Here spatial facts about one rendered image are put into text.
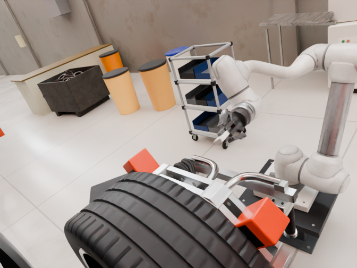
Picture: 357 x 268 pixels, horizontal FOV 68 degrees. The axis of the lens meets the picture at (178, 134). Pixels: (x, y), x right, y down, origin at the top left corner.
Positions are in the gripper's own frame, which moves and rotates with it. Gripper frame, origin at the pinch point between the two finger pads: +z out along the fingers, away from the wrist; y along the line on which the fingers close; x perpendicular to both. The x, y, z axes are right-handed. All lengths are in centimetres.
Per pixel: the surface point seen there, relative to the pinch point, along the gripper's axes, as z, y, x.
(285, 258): 24.9, 28.1, -9.7
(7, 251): 52, -12, 47
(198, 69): -164, -43, 73
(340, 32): -269, 11, -32
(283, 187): 6.0, 20.6, -10.4
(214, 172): 3.6, 8.1, 7.9
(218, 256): 39.5, 13.2, -7.4
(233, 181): 6.8, 12.6, 1.7
